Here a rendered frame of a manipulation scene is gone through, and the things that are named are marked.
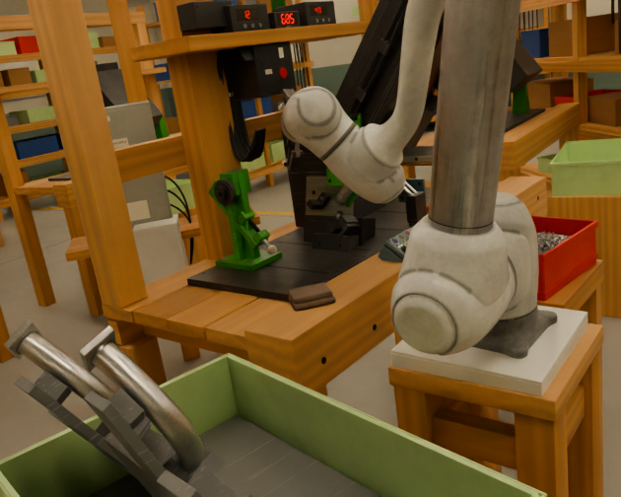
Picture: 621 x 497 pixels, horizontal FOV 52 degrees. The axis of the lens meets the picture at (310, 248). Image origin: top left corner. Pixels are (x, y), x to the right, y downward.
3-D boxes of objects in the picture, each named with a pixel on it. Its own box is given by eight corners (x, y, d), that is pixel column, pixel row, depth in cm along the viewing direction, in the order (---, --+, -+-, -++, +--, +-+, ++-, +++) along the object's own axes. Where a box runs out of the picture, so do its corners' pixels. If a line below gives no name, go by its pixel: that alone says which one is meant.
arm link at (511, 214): (550, 291, 125) (548, 182, 118) (520, 331, 111) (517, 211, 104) (470, 282, 134) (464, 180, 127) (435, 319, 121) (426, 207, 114)
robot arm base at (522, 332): (567, 311, 129) (566, 285, 127) (523, 360, 113) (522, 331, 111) (482, 297, 140) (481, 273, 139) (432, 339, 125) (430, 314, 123)
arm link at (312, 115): (269, 120, 134) (314, 164, 136) (279, 108, 119) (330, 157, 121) (303, 83, 135) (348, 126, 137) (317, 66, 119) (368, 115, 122)
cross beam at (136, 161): (369, 113, 267) (367, 92, 265) (105, 187, 173) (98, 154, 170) (359, 114, 270) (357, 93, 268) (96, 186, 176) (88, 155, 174)
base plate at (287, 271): (489, 193, 234) (489, 187, 233) (301, 304, 154) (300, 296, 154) (391, 191, 260) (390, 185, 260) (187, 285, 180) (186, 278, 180)
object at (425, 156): (458, 155, 194) (457, 145, 193) (433, 166, 182) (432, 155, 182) (354, 157, 219) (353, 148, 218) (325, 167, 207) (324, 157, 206)
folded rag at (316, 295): (328, 292, 154) (326, 280, 153) (336, 303, 146) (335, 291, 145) (288, 301, 152) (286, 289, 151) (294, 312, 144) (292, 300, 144)
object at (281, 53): (298, 90, 201) (291, 40, 197) (261, 98, 189) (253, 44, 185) (269, 93, 209) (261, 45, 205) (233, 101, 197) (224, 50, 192)
